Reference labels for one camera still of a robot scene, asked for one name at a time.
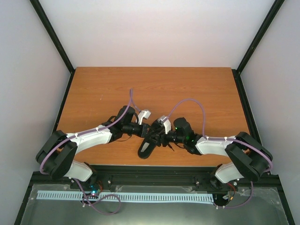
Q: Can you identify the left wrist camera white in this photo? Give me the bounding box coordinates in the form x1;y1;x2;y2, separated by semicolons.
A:
136;109;151;125

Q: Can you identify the right black frame post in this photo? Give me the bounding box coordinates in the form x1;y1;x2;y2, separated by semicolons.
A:
235;0;285;74

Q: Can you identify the left controller board with leds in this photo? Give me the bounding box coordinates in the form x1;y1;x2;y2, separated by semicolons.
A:
82;181;103;199

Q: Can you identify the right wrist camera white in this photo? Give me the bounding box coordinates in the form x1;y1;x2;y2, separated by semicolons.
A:
157;115;172;134

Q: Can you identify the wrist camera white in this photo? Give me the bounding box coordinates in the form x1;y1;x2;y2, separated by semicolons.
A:
157;115;172;134
136;109;151;125

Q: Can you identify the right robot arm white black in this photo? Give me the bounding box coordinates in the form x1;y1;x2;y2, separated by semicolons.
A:
150;116;273;189

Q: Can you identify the left black frame post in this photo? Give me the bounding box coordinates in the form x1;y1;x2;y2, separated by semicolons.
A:
29;0;76;74

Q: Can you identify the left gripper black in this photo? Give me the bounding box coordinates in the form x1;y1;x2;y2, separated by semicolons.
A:
123;122;157;139

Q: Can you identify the black aluminium frame base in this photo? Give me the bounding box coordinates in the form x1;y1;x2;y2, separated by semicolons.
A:
14;67;296;225

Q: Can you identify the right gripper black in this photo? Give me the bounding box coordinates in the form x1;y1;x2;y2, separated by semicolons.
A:
148;127;186;147

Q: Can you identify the right wiring connector bundle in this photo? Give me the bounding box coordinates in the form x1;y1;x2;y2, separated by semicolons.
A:
222;183;236;203

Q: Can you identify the black canvas shoe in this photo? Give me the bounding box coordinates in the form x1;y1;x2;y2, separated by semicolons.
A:
137;120;165;159

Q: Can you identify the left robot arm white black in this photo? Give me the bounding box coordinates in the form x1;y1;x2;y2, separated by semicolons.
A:
36;105;151;189

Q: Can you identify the light blue cable duct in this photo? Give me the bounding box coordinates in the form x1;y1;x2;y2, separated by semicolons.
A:
36;190;214;204

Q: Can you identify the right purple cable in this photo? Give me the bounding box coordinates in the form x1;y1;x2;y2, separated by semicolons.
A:
164;98;274;210

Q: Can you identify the black frame post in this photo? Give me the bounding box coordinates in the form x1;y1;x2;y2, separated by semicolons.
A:
29;0;76;74
235;0;285;74

